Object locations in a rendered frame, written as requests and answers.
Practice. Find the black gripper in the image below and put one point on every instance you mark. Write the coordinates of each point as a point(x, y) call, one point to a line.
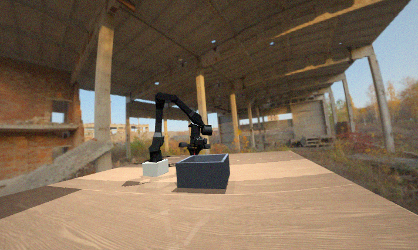
point(191, 145)

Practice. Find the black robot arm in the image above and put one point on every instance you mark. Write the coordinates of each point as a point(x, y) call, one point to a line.
point(158, 139)

